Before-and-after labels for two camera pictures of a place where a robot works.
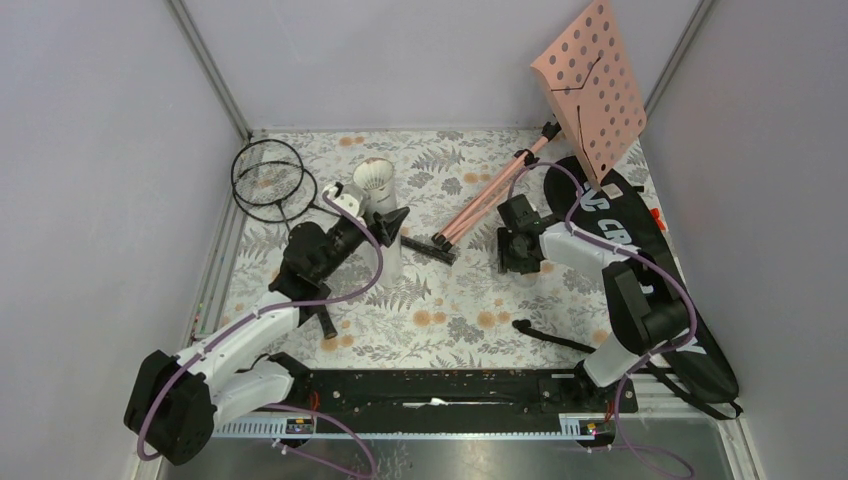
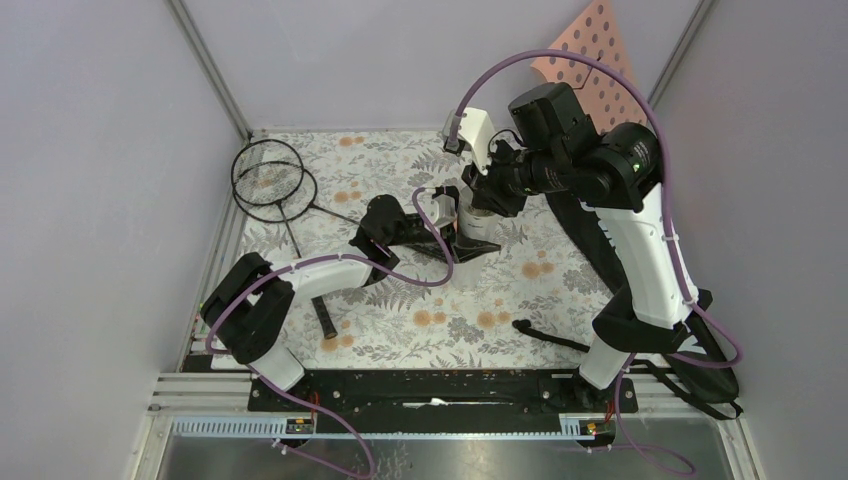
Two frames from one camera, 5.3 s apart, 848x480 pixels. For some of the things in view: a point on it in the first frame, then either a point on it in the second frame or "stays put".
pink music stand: (588, 73) stays put
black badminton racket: (266, 172) stays put
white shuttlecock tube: (377, 177) -> (474, 223)
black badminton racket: (283, 190) stays put
